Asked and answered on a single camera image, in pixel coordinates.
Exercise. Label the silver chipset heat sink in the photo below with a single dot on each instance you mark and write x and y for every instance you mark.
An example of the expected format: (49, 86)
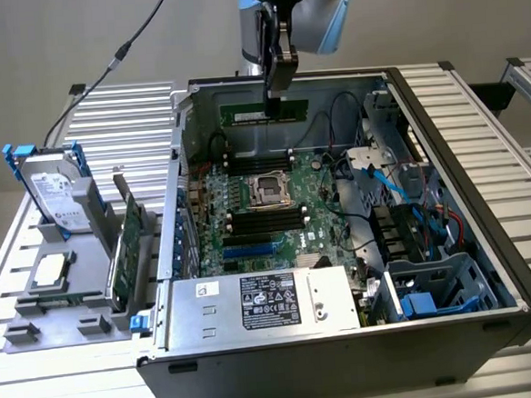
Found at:
(314, 262)

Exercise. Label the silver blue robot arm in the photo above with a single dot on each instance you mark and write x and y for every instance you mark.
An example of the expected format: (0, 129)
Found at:
(319, 17)

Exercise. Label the silver hard disk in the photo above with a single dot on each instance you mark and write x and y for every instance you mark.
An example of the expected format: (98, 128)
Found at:
(55, 195)

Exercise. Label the green motherboard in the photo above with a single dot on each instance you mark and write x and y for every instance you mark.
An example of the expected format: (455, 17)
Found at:
(313, 193)

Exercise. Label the blue disk caddy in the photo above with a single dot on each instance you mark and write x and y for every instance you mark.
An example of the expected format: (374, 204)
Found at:
(80, 162)

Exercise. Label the green graphics card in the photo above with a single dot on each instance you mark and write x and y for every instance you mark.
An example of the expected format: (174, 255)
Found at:
(129, 245)

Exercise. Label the aluminium slat side table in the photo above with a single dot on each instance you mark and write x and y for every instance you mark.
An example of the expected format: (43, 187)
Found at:
(528, 85)

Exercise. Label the blue expansion slot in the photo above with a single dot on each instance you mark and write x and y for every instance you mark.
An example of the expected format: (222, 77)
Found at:
(246, 251)

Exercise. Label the silver power supply unit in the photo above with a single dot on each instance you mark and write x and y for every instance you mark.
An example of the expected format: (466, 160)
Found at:
(228, 311)

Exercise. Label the CPU socket with metal frame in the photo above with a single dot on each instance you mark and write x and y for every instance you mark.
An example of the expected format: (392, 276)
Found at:
(267, 190)

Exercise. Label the black RAM slot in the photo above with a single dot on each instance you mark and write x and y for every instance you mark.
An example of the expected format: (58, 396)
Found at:
(259, 169)
(263, 230)
(258, 153)
(262, 213)
(258, 158)
(262, 219)
(258, 164)

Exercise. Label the metal disk bay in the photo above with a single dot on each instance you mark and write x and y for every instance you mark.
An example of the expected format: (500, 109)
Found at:
(378, 123)

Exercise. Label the green RAM stick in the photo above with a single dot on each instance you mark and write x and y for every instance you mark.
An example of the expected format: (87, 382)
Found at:
(241, 116)

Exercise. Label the silver CPU chip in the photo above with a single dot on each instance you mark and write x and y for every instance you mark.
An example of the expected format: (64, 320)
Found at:
(51, 270)

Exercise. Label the gray parts rack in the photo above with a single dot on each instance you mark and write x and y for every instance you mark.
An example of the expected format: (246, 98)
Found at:
(88, 270)

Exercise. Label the black open PC case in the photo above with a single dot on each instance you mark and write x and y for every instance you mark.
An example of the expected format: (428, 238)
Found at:
(305, 378)

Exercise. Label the gray drive cage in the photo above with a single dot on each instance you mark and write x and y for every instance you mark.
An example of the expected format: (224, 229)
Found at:
(440, 282)

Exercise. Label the blue case latch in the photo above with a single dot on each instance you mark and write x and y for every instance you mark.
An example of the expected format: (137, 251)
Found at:
(139, 324)

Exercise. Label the long black expansion slot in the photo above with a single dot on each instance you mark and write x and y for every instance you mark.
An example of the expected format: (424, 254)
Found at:
(245, 241)

